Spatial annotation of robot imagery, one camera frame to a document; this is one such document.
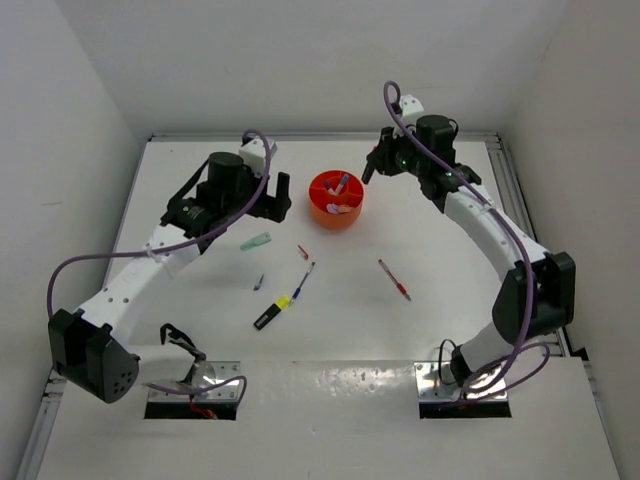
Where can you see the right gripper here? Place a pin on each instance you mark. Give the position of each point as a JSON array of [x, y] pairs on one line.
[[381, 156]]

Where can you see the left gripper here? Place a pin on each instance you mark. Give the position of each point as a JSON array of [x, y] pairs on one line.
[[272, 207]]

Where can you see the yellow highlighter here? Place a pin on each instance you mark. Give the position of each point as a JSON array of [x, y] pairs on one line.
[[272, 312]]

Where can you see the red pen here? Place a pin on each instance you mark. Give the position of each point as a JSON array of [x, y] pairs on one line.
[[399, 286]]

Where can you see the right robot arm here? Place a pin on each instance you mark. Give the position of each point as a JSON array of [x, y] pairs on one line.
[[537, 293]]

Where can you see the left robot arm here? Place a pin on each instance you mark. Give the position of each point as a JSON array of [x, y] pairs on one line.
[[91, 346]]

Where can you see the blue capped pen in container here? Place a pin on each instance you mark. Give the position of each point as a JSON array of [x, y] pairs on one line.
[[340, 186]]

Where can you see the orange round container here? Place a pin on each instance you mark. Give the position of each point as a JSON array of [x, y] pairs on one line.
[[336, 198]]

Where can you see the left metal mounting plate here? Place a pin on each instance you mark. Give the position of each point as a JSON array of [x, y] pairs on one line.
[[220, 381]]

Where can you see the metal mounting plate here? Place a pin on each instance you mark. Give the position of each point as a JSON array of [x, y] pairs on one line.
[[435, 389], [220, 381]]

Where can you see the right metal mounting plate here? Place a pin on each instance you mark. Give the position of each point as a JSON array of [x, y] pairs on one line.
[[435, 389]]

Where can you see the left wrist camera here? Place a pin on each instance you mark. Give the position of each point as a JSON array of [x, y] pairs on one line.
[[253, 154]]

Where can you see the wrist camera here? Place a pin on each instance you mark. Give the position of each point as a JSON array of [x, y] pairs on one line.
[[408, 110], [253, 154]]

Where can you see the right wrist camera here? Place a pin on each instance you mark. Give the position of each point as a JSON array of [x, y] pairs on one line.
[[408, 110]]

